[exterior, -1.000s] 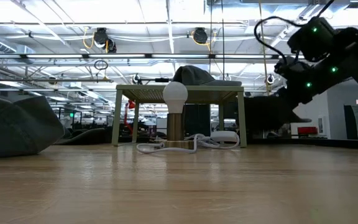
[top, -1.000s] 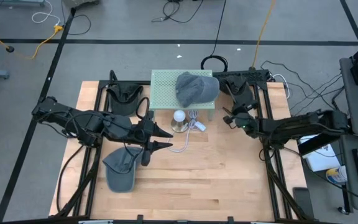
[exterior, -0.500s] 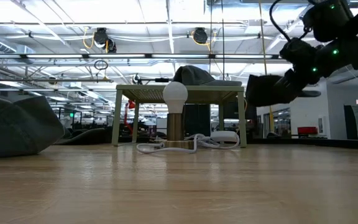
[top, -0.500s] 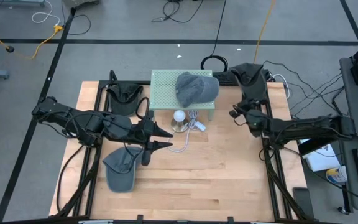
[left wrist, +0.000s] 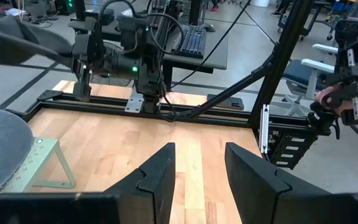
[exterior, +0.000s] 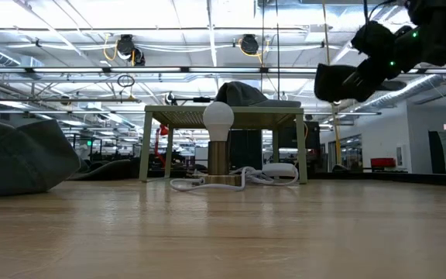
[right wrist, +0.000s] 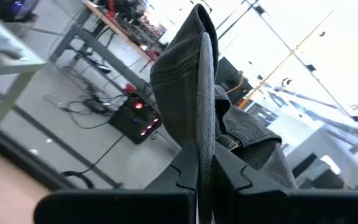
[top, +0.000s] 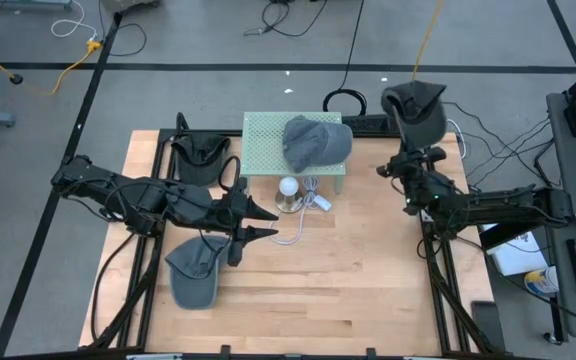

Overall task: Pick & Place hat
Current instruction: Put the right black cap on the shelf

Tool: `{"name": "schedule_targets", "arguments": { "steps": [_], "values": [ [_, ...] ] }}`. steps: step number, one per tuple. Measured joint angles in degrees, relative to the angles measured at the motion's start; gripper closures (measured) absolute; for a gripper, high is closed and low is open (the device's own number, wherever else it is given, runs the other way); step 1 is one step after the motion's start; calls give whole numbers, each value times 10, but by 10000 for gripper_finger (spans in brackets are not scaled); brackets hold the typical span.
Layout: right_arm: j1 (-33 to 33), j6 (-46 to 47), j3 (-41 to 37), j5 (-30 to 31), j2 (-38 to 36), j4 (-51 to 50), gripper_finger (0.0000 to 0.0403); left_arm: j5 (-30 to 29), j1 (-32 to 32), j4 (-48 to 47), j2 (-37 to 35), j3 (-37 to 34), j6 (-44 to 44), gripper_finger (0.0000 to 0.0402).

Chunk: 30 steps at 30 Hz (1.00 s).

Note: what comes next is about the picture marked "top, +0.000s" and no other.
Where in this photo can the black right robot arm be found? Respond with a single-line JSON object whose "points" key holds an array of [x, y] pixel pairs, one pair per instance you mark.
{"points": [[493, 205]]}

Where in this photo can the green perforated metal stand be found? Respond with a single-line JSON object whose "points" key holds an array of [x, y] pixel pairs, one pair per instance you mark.
{"points": [[263, 145]]}

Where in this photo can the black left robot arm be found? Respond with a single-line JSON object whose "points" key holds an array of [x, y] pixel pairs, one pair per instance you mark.
{"points": [[133, 197]]}

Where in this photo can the white cardboard box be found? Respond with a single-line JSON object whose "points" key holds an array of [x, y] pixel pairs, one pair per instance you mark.
{"points": [[518, 257]]}

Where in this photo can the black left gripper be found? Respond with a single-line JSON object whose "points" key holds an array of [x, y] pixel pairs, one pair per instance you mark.
{"points": [[228, 215]]}

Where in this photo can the black tablet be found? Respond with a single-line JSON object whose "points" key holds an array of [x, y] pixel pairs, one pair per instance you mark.
{"points": [[503, 235]]}

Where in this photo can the grey floor device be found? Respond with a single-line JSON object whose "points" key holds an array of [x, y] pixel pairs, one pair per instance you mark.
{"points": [[128, 4]]}

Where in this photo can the black phone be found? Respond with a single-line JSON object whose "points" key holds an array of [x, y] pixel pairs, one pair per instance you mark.
{"points": [[488, 325]]}

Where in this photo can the dark grey baseball cap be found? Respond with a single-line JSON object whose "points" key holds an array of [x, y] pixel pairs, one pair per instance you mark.
{"points": [[198, 160], [423, 117]]}

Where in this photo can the black aluminium table frame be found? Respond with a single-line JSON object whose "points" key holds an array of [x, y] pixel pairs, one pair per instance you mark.
{"points": [[165, 150]]}

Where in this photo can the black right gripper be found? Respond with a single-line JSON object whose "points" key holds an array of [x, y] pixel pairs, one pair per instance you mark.
{"points": [[408, 165]]}

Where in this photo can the white printed tape roll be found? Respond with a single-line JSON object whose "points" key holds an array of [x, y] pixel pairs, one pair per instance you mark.
{"points": [[540, 282]]}

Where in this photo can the black power strip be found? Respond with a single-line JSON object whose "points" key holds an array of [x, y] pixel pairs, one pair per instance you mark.
{"points": [[368, 125]]}

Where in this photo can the white light bulb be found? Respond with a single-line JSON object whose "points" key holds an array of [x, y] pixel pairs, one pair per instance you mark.
{"points": [[289, 186]]}

